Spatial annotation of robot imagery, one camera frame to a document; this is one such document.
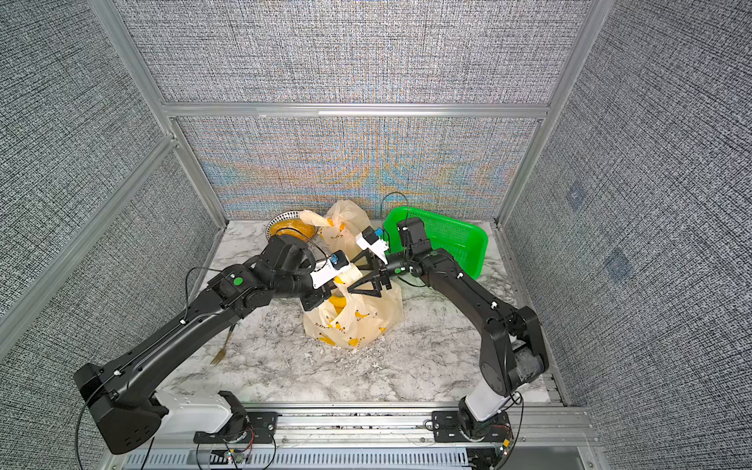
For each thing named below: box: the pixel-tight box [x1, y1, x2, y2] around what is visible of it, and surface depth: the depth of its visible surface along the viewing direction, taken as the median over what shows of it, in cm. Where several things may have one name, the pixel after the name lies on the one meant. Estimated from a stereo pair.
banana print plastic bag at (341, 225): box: [299, 199, 373, 262], surface depth 94 cm
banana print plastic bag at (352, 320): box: [301, 267, 403, 350], surface depth 73 cm
